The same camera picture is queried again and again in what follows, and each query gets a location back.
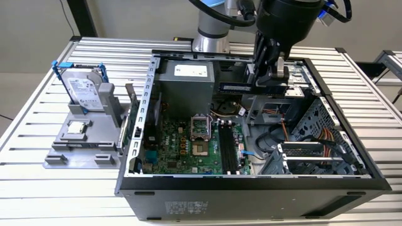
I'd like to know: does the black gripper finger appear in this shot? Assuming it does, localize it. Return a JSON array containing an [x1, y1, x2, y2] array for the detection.
[[252, 31, 268, 81], [255, 39, 292, 95]]

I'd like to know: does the black RAM slot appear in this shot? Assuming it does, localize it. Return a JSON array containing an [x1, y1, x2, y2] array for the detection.
[[221, 120, 232, 175], [219, 120, 229, 175], [225, 120, 238, 175]]

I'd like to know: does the grey metal drive cage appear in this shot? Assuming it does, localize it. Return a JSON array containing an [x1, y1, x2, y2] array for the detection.
[[242, 60, 318, 124]]

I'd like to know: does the metal locking lever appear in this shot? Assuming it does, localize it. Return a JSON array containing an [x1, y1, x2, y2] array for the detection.
[[207, 112, 217, 142]]

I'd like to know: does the grey power supply unit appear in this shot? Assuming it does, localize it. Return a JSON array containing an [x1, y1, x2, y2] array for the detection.
[[153, 60, 216, 121]]

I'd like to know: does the grey disk bay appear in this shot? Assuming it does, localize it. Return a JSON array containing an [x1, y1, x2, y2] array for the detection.
[[259, 140, 359, 175]]

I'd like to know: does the metal socket cover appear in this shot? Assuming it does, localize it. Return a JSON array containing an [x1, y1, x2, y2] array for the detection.
[[191, 113, 211, 141]]

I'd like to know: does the aluminium side table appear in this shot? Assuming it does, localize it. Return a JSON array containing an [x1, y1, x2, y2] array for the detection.
[[371, 49, 402, 87]]

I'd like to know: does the CPU socket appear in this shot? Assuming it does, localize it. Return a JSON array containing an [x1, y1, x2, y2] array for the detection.
[[191, 140, 211, 158]]

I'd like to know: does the green motherboard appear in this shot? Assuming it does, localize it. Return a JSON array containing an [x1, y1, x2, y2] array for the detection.
[[143, 117, 254, 175]]

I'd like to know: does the green graphics card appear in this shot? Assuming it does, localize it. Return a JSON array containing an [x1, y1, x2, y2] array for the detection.
[[116, 81, 141, 156]]

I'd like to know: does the black PC case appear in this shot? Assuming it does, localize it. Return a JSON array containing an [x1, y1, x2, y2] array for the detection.
[[113, 48, 392, 222]]

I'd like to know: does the hard disk in blue carrier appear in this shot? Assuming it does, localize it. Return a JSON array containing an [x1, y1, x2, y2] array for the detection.
[[52, 60, 109, 115]]

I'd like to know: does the grey parts rack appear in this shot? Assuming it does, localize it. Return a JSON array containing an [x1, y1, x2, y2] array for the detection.
[[43, 83, 140, 170]]

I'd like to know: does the silver CPU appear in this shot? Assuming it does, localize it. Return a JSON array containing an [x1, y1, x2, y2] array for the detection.
[[65, 121, 87, 135]]

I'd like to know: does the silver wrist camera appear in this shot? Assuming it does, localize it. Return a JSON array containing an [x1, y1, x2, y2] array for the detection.
[[316, 0, 338, 27]]

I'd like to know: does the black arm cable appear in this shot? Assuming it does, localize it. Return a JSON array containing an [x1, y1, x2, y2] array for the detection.
[[188, 0, 256, 27]]

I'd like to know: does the white yellow wire bundle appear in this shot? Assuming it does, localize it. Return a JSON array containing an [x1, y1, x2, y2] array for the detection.
[[209, 108, 244, 119]]

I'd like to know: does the thick black cable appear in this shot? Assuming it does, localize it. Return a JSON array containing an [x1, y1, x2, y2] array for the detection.
[[254, 130, 286, 157]]

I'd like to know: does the coloured power wire bundle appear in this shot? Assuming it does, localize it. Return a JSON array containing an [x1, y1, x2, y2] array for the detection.
[[263, 107, 336, 165]]

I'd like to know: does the black metal post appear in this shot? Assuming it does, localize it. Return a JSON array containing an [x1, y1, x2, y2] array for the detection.
[[64, 0, 97, 38]]

